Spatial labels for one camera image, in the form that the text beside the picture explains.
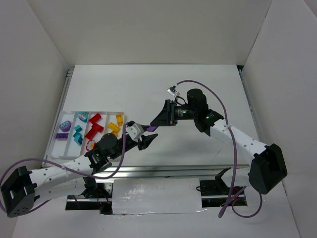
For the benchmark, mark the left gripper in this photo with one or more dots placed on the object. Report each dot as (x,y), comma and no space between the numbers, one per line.
(140,141)

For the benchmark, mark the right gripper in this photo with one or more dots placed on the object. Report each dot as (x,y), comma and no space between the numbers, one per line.
(170,112)

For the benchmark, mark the purple flat top brick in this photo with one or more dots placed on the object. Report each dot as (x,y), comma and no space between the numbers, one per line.
(152,128)

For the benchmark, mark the yellow striped brick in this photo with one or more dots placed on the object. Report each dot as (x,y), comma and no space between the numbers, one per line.
(119,119)

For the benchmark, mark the purple red flower brick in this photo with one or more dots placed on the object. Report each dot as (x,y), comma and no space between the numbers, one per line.
(90,145)

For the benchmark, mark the red long brick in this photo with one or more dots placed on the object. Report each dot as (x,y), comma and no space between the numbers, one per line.
(90,134)

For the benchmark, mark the teal small brick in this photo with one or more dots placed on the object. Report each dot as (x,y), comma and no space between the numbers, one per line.
(78,128)

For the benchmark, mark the purple paw brick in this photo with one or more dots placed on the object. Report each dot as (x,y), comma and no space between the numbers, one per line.
(65,126)

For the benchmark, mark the purple wedge brick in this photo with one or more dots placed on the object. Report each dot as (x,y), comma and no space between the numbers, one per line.
(61,136)

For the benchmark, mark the teal frog brick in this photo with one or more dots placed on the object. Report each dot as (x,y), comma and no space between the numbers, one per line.
(83,116)

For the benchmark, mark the teal purple brick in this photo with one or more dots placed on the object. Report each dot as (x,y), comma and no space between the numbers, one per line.
(76,134)

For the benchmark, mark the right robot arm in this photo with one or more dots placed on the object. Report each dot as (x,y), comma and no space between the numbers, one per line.
(266,162)

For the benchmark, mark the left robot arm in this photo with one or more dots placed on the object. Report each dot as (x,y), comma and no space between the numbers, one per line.
(23,188)

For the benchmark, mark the white divided tray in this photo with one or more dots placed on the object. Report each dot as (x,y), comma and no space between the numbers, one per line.
(68,149)

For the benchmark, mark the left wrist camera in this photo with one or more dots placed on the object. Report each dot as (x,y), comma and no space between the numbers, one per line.
(134,130)

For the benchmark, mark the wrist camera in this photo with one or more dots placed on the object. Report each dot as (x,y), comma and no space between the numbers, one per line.
(134,130)
(172,91)

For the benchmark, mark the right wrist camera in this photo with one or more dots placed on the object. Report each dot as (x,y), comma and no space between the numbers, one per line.
(172,91)

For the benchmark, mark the aluminium frame rail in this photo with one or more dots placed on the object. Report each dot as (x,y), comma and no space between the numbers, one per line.
(169,171)

